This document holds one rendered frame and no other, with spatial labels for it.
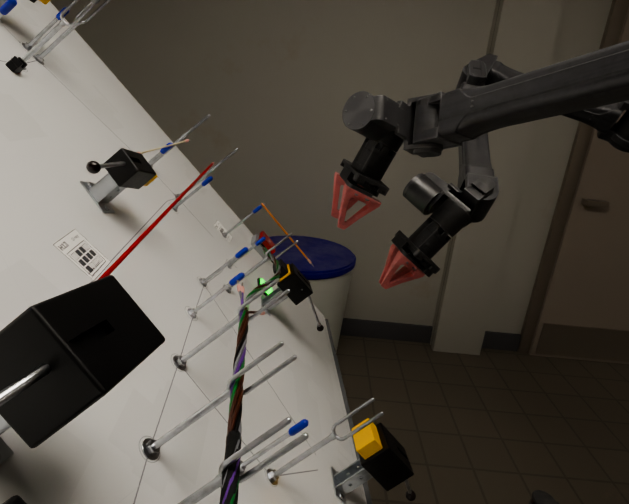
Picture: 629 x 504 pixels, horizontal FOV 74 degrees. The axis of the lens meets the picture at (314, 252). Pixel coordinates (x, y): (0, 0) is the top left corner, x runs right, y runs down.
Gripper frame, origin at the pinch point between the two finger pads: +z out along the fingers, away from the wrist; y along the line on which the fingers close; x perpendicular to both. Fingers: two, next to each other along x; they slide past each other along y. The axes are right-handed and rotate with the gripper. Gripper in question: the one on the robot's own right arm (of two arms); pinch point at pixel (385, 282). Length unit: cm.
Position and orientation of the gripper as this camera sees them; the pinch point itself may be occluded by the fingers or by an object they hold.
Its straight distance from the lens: 82.1
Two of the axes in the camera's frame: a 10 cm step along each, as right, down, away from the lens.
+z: -6.7, 7.2, 2.0
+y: 1.6, 4.0, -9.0
